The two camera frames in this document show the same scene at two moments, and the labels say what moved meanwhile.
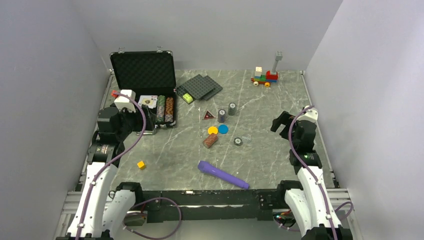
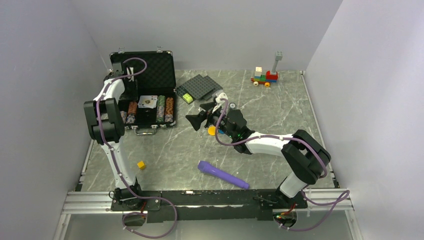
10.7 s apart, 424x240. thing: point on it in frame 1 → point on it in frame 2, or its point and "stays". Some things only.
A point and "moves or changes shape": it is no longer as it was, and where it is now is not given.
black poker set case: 151,74 stays
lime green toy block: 188,98 stays
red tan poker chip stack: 210,140 moves or changes shape
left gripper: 139,121 → 133,95
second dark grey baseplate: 217,88 stays
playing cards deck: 150,100 stays
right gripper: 286,119 → 196,120
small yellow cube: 141,165 stays
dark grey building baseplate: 196,87 stays
